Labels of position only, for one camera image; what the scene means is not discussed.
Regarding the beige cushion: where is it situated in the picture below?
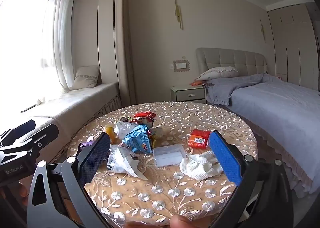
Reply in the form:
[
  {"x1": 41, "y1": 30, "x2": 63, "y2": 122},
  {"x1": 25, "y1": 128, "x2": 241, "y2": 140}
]
[{"x1": 69, "y1": 66, "x2": 100, "y2": 91}]

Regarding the lavender ruffled blanket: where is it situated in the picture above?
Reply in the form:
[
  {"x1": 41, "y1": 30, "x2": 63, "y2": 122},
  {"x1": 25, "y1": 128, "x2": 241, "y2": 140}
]
[{"x1": 205, "y1": 73, "x2": 272, "y2": 106}]

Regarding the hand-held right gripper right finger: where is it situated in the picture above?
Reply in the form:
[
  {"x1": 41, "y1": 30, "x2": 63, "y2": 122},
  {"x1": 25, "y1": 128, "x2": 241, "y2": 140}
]
[{"x1": 208, "y1": 130, "x2": 294, "y2": 228}]

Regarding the person's right hand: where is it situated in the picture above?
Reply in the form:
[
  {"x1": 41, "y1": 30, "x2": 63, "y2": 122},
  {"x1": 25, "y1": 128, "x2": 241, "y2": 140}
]
[{"x1": 125, "y1": 215, "x2": 200, "y2": 228}]

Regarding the beige tufted headboard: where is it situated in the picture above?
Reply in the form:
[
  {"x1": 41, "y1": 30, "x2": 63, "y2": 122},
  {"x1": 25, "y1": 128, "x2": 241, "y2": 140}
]
[{"x1": 195, "y1": 48, "x2": 268, "y2": 81}]

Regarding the white plastic bag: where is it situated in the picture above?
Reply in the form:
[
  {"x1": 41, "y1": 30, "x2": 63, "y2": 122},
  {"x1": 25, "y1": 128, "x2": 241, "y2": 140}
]
[{"x1": 114, "y1": 121, "x2": 137, "y2": 141}]

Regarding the red snack wrapper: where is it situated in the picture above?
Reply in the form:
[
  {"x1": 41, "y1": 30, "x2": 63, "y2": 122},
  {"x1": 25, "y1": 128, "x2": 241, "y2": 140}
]
[{"x1": 132, "y1": 112, "x2": 156, "y2": 126}]

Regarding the beige window seat mat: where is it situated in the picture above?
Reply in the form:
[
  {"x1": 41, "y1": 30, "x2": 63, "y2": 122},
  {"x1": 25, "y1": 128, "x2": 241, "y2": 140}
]
[{"x1": 20, "y1": 82, "x2": 122, "y2": 164}]

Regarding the dark thin rod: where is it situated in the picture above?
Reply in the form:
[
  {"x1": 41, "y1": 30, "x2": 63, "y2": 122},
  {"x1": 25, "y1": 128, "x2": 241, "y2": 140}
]
[{"x1": 20, "y1": 104, "x2": 38, "y2": 114}]

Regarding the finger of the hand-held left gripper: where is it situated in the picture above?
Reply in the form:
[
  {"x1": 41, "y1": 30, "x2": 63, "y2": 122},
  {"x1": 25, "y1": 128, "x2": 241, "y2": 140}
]
[
  {"x1": 27, "y1": 124, "x2": 60, "y2": 151},
  {"x1": 0, "y1": 119, "x2": 36, "y2": 147}
]

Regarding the beige wardrobe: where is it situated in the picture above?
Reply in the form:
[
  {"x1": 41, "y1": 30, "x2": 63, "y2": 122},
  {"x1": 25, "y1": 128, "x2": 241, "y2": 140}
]
[{"x1": 267, "y1": 3, "x2": 320, "y2": 91}]

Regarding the ruffled grey pillow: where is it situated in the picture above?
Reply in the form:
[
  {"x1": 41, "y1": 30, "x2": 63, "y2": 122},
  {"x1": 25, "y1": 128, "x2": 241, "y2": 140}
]
[{"x1": 195, "y1": 66, "x2": 240, "y2": 81}]

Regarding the blue snack packet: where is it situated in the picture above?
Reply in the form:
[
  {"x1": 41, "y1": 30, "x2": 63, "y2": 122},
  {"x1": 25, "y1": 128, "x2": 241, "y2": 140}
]
[{"x1": 122, "y1": 124, "x2": 153, "y2": 154}]

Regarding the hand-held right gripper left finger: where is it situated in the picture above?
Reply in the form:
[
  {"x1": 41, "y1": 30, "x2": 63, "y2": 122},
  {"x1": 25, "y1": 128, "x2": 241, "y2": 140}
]
[{"x1": 26, "y1": 132, "x2": 112, "y2": 228}]

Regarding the bed with grey blanket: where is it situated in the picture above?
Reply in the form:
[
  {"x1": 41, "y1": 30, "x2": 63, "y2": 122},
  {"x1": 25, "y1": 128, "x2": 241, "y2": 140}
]
[{"x1": 230, "y1": 74, "x2": 320, "y2": 186}]

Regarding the orange paper cup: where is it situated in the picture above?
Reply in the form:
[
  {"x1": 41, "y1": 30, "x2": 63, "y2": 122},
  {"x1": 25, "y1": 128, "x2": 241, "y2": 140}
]
[{"x1": 105, "y1": 125, "x2": 120, "y2": 144}]

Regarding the white sheer curtain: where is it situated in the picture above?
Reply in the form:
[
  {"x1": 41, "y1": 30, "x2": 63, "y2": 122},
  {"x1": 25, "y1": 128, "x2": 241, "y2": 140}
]
[{"x1": 30, "y1": 0, "x2": 75, "y2": 94}]

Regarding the white nightstand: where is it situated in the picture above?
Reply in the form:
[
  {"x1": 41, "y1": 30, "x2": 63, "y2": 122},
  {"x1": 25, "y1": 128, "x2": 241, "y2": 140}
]
[{"x1": 170, "y1": 85, "x2": 207, "y2": 102}]

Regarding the white tissue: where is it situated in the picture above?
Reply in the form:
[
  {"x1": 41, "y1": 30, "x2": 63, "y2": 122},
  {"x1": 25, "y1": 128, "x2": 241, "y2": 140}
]
[{"x1": 179, "y1": 151, "x2": 223, "y2": 181}]

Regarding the clear plastic bag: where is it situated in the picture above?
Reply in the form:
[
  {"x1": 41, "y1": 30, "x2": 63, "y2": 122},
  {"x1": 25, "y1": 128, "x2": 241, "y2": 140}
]
[{"x1": 107, "y1": 144, "x2": 148, "y2": 181}]

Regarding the round table floral cloth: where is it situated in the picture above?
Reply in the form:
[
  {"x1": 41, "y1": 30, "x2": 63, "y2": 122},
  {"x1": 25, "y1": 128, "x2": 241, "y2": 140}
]
[{"x1": 66, "y1": 101, "x2": 258, "y2": 227}]

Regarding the pink ruffled bed skirt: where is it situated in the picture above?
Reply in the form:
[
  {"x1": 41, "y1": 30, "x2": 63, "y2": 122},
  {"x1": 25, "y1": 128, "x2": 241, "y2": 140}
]
[{"x1": 226, "y1": 104, "x2": 314, "y2": 198}]

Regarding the wall switch panel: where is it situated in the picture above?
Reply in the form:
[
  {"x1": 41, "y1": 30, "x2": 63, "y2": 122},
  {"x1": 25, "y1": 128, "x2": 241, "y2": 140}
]
[{"x1": 170, "y1": 59, "x2": 191, "y2": 73}]

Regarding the gold wall lamp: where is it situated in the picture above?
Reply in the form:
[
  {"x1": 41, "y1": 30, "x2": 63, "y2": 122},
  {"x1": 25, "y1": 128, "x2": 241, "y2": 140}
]
[
  {"x1": 260, "y1": 20, "x2": 267, "y2": 43},
  {"x1": 174, "y1": 0, "x2": 184, "y2": 30}
]

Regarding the clear plastic box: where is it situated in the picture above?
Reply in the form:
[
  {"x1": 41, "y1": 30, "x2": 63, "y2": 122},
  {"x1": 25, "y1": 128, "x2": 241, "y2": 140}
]
[{"x1": 152, "y1": 144, "x2": 187, "y2": 167}]

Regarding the orange red packet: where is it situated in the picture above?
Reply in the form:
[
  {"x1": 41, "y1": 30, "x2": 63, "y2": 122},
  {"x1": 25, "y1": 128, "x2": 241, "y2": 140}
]
[{"x1": 188, "y1": 129, "x2": 212, "y2": 149}]

